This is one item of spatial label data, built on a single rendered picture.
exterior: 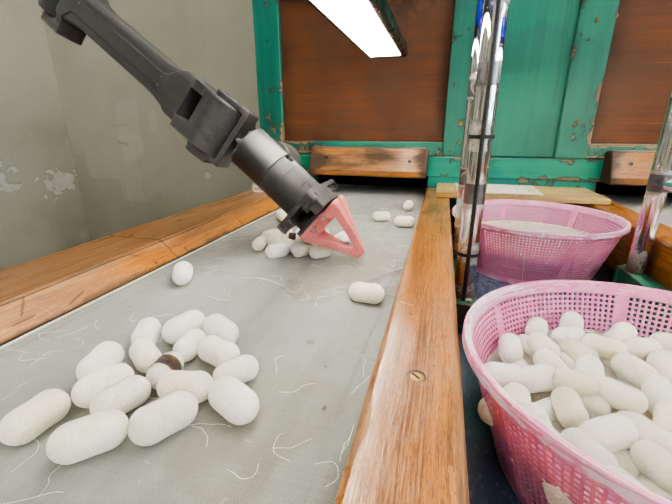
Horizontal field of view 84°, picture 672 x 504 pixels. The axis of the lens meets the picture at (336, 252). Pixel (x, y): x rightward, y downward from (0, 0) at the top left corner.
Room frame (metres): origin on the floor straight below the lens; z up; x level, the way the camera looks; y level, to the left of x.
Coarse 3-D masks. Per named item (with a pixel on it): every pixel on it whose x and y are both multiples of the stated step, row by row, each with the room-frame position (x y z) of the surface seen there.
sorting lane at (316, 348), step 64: (192, 256) 0.49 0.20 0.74; (256, 256) 0.49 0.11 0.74; (384, 256) 0.49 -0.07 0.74; (64, 320) 0.31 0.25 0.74; (128, 320) 0.31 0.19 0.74; (256, 320) 0.31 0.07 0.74; (320, 320) 0.31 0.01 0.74; (384, 320) 0.31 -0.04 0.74; (0, 384) 0.22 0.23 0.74; (64, 384) 0.22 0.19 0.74; (256, 384) 0.22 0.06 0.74; (320, 384) 0.22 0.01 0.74; (0, 448) 0.16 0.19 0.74; (128, 448) 0.16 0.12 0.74; (192, 448) 0.16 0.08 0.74; (256, 448) 0.16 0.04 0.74; (320, 448) 0.16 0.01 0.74
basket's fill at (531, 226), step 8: (496, 224) 0.72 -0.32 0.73; (504, 224) 0.69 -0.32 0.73; (512, 224) 0.68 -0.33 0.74; (520, 224) 0.68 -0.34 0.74; (528, 224) 0.69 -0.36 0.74; (536, 224) 0.69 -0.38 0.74; (544, 224) 0.70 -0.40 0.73; (552, 232) 0.63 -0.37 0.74; (560, 232) 0.63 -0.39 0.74; (568, 232) 0.63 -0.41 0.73; (576, 232) 0.64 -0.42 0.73; (552, 240) 0.58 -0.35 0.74; (544, 256) 0.52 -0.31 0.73; (552, 264) 0.52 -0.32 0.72
